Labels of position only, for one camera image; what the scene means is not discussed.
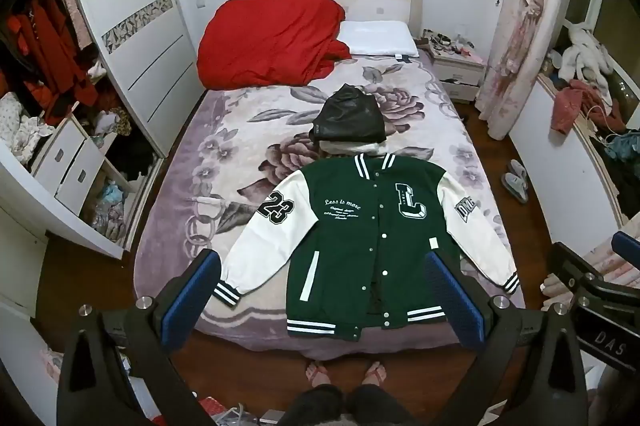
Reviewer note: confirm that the white sliding door wardrobe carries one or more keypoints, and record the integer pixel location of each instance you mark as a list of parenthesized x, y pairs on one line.
[(135, 6)]

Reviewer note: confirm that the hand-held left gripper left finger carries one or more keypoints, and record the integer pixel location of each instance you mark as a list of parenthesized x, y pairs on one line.
[(192, 296)]

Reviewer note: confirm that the grey folded garment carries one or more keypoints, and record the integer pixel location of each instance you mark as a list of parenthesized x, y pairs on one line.
[(345, 148)]

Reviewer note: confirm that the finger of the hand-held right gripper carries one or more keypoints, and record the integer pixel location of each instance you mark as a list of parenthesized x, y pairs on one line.
[(570, 263), (627, 247)]

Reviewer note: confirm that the person's leg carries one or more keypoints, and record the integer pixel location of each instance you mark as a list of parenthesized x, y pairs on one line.
[(315, 406), (380, 406)]

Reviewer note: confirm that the person's right foot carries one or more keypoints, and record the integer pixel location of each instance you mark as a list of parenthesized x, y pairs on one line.
[(375, 372)]

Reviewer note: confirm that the person's foot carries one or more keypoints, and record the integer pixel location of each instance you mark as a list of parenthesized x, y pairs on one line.
[(317, 373), (375, 372)]

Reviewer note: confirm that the leopard print garment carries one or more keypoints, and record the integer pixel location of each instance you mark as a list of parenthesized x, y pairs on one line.
[(117, 121)]

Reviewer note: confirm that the pink floral curtain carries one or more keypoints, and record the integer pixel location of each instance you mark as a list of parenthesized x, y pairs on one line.
[(520, 31)]

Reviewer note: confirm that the teal crumpled garment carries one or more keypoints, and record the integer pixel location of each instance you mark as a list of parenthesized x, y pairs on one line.
[(620, 146)]

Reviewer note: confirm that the red crumpled garment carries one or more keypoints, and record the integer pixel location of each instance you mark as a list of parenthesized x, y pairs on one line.
[(575, 106)]

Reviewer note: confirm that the floral purple blanket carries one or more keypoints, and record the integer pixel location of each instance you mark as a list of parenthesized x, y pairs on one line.
[(250, 131)]

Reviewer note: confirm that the white nightstand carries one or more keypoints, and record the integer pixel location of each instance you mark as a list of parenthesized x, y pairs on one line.
[(457, 74)]

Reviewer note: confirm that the red duvet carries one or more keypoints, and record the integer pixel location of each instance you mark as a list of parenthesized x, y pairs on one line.
[(270, 36)]

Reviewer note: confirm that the white drawer unit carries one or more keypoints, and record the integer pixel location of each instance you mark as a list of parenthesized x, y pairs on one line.
[(75, 166)]

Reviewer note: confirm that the white pillow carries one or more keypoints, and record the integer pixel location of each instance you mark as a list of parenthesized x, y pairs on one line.
[(377, 37)]

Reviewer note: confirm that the clutter of small toiletries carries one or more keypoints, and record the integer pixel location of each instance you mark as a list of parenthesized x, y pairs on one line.
[(450, 42)]

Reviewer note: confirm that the person's left foot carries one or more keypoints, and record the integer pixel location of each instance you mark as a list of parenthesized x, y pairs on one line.
[(317, 373)]

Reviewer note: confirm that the green white varsity jacket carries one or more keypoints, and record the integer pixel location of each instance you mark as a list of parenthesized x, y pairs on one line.
[(350, 231)]

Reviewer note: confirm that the pink floral cloth bundle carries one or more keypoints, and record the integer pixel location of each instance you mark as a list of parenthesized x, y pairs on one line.
[(605, 263)]

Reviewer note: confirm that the pile of pale clothes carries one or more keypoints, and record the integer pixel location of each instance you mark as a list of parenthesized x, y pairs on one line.
[(17, 121)]

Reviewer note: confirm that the black leather jacket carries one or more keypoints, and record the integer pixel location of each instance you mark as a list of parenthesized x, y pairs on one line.
[(350, 116)]

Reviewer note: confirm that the person's left leg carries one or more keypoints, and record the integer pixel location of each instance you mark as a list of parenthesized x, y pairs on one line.
[(315, 406)]

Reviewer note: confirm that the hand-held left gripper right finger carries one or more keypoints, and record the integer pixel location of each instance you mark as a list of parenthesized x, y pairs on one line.
[(457, 301)]

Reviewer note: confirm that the person's right leg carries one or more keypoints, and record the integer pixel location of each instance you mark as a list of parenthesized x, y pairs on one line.
[(380, 406)]

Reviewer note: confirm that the white plush toy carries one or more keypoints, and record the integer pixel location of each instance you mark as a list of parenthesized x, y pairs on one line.
[(585, 51)]

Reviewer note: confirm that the red patterned bag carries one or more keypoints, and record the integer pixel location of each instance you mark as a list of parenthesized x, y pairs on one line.
[(215, 411)]

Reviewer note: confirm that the grey slipper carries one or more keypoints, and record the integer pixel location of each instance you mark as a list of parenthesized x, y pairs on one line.
[(515, 188), (518, 169)]

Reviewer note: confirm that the red hanging clothes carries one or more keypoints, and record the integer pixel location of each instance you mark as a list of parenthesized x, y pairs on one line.
[(55, 51)]

